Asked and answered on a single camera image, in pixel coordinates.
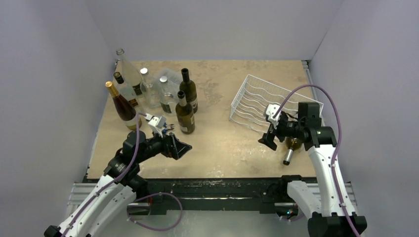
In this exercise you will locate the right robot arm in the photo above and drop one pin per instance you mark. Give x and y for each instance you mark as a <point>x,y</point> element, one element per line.
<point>332,214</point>

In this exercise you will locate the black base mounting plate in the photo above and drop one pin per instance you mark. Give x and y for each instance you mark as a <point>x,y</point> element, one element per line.
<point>264,195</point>

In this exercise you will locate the dark green bottle silver cap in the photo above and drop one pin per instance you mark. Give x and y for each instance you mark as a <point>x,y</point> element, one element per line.
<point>185,114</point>

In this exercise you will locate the dark bottle black cap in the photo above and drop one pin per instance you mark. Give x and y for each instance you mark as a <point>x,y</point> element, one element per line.
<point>189,88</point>

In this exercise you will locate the aluminium frame rail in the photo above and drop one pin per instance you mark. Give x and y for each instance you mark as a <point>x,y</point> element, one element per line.
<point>73,196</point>

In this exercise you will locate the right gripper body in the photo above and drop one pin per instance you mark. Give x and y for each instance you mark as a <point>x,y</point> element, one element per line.
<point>272,133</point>

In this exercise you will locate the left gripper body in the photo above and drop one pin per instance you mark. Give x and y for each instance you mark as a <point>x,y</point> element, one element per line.
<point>159,143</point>

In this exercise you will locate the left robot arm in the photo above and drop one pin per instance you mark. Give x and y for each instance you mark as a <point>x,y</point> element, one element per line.
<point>119,185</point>

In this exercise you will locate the tall clear glass bottle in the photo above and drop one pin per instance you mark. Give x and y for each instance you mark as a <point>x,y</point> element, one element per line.
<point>131,74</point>

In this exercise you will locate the square bottle gold black cap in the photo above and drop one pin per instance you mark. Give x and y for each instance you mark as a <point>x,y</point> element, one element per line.
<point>125,90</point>

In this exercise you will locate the clear plastic compartment box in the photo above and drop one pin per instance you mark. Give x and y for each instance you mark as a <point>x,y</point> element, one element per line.
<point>173,80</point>

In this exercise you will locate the blue handled pliers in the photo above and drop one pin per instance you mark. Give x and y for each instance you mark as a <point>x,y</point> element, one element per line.
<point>168,127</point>

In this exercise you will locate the amber bottle gold foil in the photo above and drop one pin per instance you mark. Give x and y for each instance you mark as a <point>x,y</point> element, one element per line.
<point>126,112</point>

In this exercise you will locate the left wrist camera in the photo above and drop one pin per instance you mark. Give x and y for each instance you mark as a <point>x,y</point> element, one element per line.
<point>158,124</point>

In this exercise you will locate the round clear bottle silver cap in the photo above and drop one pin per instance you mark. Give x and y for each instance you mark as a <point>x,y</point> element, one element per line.
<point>150,88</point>

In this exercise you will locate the white wire wine rack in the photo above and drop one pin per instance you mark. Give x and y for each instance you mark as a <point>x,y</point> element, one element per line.
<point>254,95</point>

